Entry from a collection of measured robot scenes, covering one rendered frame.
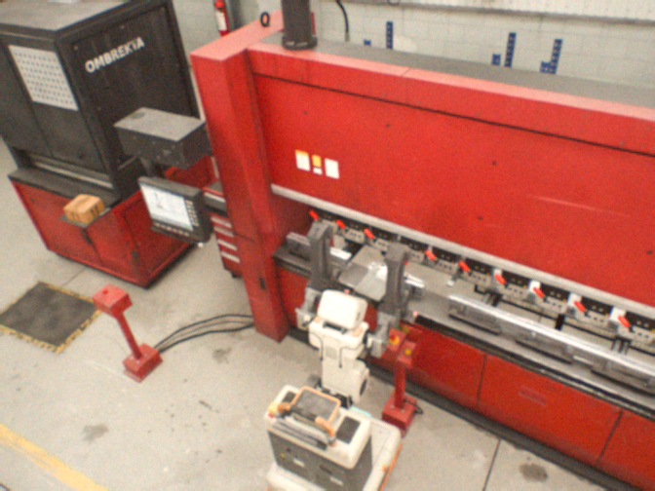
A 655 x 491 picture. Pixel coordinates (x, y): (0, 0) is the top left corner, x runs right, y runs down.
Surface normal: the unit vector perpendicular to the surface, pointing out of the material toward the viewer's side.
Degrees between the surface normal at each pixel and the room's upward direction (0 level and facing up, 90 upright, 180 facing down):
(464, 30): 90
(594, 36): 90
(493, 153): 90
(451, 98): 90
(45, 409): 0
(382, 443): 0
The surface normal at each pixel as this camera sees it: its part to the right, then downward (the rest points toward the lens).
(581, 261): -0.55, 0.57
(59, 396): -0.07, -0.77
